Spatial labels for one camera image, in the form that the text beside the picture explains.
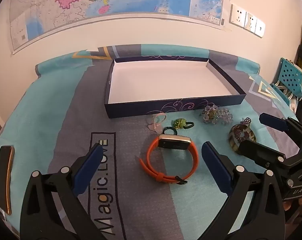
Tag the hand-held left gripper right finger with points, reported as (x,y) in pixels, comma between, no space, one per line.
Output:
(215,170)

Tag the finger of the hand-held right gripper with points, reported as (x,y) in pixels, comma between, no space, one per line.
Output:
(273,123)
(255,152)

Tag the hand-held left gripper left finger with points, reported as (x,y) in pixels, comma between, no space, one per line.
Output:
(91,165)

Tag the tortoiseshell bangle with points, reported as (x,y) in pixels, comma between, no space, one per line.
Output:
(231,138)

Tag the amber stone pendant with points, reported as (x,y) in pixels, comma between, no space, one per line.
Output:
(212,115)

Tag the orange smartwatch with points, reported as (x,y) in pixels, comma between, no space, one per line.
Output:
(165,141)

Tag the navy cardboard box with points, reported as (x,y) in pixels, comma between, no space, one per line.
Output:
(165,80)

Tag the teal perforated plastic chair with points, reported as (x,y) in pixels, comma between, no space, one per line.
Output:
(288,72)

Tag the teal grey printed cloth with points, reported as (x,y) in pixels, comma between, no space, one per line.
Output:
(53,105)

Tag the black phone with orange edge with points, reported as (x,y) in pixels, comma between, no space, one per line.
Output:
(2,175)

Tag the white wall socket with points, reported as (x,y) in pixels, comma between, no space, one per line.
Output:
(260,28)
(237,15)
(250,21)

